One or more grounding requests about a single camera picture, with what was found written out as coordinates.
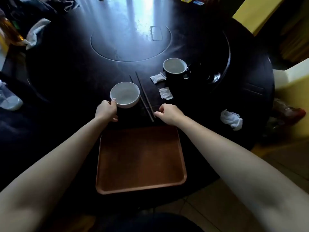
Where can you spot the person's left forearm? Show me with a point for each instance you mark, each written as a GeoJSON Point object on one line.
{"type": "Point", "coordinates": [50, 171]}

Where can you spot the crumpled white tissue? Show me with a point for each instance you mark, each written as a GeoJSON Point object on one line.
{"type": "Point", "coordinates": [232, 120]}

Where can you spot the brown rectangular tray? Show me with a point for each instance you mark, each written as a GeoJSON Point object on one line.
{"type": "Point", "coordinates": [141, 159]}

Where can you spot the red plastic bag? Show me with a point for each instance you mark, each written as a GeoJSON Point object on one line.
{"type": "Point", "coordinates": [286, 115]}

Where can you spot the person's right forearm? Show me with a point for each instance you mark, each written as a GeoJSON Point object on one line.
{"type": "Point", "coordinates": [241, 171]}

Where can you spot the black saucer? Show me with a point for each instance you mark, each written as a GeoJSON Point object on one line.
{"type": "Point", "coordinates": [205, 74]}

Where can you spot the black cup with white inside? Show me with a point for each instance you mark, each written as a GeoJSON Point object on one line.
{"type": "Point", "coordinates": [174, 70]}

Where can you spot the person's left hand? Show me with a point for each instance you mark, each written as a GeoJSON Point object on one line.
{"type": "Point", "coordinates": [105, 111]}

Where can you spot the white paper wrapper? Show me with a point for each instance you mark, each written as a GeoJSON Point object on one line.
{"type": "Point", "coordinates": [166, 93]}
{"type": "Point", "coordinates": [158, 78]}

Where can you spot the yellow chair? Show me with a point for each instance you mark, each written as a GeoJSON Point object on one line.
{"type": "Point", "coordinates": [293, 94]}
{"type": "Point", "coordinates": [256, 12]}

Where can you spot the blue small packet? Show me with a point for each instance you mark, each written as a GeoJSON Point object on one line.
{"type": "Point", "coordinates": [199, 2]}

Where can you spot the clear plastic bottle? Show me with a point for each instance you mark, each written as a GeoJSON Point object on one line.
{"type": "Point", "coordinates": [9, 97]}

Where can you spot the person's right hand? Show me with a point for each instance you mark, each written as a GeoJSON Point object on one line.
{"type": "Point", "coordinates": [171, 115]}

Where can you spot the round turntable disc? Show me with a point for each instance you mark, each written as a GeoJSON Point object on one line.
{"type": "Point", "coordinates": [131, 45]}

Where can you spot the amber glass bottle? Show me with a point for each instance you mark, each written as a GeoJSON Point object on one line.
{"type": "Point", "coordinates": [10, 31]}

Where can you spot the person's right fingers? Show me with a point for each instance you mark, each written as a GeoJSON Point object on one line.
{"type": "Point", "coordinates": [160, 112]}

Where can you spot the white ceramic bowl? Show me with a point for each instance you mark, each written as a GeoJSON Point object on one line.
{"type": "Point", "coordinates": [125, 95]}

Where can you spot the person's left fingers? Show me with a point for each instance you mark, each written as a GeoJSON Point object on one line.
{"type": "Point", "coordinates": [113, 101]}

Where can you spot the dark clothing pile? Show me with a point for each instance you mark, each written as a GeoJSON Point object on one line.
{"type": "Point", "coordinates": [36, 7]}

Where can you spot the white cloth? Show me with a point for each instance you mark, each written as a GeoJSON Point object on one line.
{"type": "Point", "coordinates": [36, 32]}

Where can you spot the dark wooden chopstick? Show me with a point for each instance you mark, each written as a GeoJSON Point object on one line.
{"type": "Point", "coordinates": [142, 98]}
{"type": "Point", "coordinates": [144, 92]}

